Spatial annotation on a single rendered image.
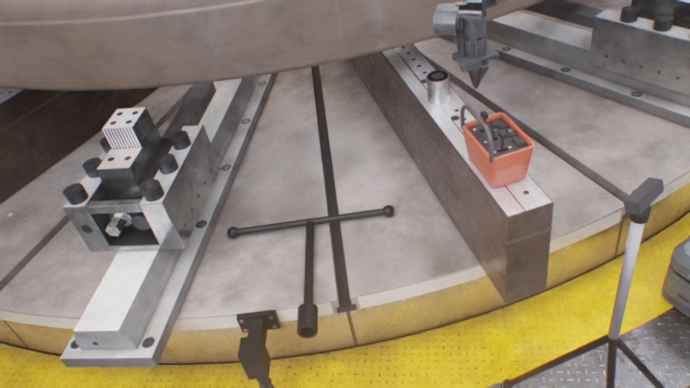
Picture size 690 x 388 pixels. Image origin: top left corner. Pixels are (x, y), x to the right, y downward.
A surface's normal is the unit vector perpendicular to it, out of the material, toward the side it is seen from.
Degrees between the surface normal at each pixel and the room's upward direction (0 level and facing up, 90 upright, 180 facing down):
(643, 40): 90
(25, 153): 90
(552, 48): 71
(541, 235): 90
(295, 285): 0
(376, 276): 0
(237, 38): 90
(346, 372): 0
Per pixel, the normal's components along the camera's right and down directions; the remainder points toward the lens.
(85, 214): -0.09, 0.66
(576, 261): 0.38, 0.56
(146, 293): 0.89, -0.28
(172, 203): 0.99, -0.04
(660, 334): -0.14, -0.75
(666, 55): -0.76, 0.50
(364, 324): 0.14, 0.63
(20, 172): 0.88, 0.21
